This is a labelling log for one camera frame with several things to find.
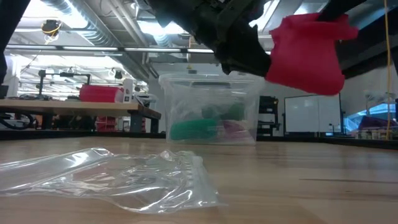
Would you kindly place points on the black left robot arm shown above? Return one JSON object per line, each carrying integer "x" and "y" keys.
{"x": 12, "y": 25}

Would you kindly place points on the long ceiling light strip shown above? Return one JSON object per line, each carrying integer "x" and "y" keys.
{"x": 77, "y": 48}

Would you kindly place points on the white box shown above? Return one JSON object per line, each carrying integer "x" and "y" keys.
{"x": 127, "y": 90}

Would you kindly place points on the clear zip bag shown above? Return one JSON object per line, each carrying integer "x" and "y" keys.
{"x": 124, "y": 180}

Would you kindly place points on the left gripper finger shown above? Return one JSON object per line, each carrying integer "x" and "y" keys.
{"x": 245, "y": 53}

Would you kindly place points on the red storage bin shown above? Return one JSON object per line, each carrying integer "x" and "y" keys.
{"x": 99, "y": 93}

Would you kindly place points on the black equipment stand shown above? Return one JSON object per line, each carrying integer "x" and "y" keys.
{"x": 74, "y": 74}

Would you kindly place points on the maroon bandage roll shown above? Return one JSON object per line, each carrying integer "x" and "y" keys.
{"x": 236, "y": 130}

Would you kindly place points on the silver ventilation duct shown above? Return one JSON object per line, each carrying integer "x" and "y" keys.
{"x": 90, "y": 28}

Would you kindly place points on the dark green bandage roll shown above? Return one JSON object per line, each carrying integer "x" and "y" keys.
{"x": 237, "y": 112}

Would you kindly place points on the wooden workbench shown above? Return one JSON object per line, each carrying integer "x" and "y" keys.
{"x": 62, "y": 107}

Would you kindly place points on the red elastic bandage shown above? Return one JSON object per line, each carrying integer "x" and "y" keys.
{"x": 304, "y": 56}

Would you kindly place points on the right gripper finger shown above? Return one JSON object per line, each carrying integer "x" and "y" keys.
{"x": 339, "y": 7}

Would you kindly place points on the clear plastic lidded container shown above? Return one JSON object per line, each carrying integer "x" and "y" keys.
{"x": 186, "y": 93}

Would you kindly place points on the red storage drawers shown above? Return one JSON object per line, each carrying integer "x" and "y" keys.
{"x": 104, "y": 124}

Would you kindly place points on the whiteboard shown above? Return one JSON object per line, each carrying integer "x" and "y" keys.
{"x": 311, "y": 112}

